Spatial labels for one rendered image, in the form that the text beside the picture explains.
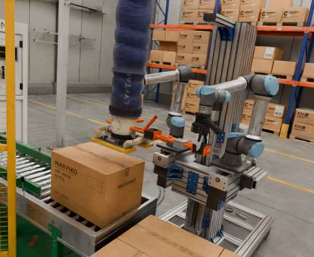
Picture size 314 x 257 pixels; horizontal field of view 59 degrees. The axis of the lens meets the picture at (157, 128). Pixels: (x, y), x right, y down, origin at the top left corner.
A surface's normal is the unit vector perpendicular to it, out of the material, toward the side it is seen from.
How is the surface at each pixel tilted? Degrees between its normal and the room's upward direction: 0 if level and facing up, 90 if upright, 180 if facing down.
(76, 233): 90
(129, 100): 75
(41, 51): 90
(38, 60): 90
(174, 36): 89
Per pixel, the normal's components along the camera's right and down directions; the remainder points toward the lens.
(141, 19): 0.50, 0.24
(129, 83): 0.33, -0.04
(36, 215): -0.54, 0.14
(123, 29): -0.37, -0.11
